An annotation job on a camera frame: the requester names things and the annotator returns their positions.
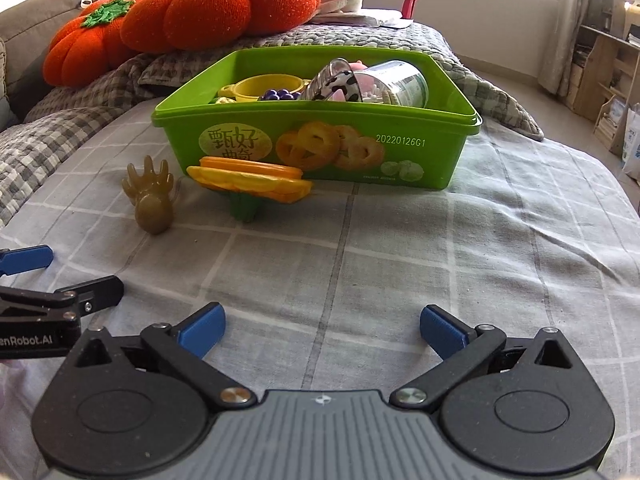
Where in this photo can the wooden desk shelf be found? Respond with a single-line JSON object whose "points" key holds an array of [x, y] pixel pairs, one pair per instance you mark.
{"points": [[605, 73]]}

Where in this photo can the purple toy grapes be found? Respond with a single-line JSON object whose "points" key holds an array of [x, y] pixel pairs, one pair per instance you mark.
{"points": [[280, 95]]}

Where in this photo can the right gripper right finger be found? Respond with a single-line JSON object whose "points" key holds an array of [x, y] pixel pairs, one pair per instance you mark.
{"points": [[465, 352]]}

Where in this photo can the grey checked quilted blanket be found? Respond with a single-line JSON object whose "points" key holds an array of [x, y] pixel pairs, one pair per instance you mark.
{"points": [[66, 118]]}

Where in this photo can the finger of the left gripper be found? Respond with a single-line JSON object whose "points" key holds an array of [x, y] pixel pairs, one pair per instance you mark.
{"points": [[84, 298], [16, 261]]}

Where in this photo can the grey curtain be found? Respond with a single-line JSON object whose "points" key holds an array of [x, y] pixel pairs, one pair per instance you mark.
{"points": [[554, 75]]}

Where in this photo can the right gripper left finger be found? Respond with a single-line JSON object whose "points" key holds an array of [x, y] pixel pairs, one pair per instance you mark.
{"points": [[180, 349]]}

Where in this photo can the yellow orange toy flower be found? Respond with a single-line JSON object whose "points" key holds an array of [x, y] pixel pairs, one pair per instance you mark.
{"points": [[249, 184]]}

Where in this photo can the green plastic storage box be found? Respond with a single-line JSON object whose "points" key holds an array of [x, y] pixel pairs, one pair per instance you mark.
{"points": [[327, 140]]}

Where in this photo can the tan rubber hand toy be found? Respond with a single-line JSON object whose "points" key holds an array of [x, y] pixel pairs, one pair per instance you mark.
{"points": [[149, 193]]}

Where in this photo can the small orange pumpkin cushion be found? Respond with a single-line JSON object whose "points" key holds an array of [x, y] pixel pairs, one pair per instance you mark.
{"points": [[88, 46]]}

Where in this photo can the pink pig toy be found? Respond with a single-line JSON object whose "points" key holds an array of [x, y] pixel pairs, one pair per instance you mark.
{"points": [[357, 66]]}

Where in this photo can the red plastic stool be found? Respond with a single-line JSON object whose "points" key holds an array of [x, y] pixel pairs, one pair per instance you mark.
{"points": [[407, 9]]}

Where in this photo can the large orange pumpkin cushion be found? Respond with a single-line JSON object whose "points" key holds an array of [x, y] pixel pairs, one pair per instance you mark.
{"points": [[162, 26]]}

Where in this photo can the clear cotton swab jar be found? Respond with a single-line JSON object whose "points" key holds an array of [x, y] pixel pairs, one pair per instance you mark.
{"points": [[394, 82]]}

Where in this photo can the brown sofa cushion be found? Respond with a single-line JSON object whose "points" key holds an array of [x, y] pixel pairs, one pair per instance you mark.
{"points": [[26, 32]]}

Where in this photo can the yellow toy pot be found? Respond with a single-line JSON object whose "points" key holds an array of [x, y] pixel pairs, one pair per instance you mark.
{"points": [[254, 87]]}

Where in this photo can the white paper bag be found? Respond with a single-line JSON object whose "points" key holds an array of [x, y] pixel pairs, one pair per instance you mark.
{"points": [[631, 145]]}

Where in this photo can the papers on bed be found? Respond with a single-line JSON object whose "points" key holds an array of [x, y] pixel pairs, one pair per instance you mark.
{"points": [[372, 18]]}

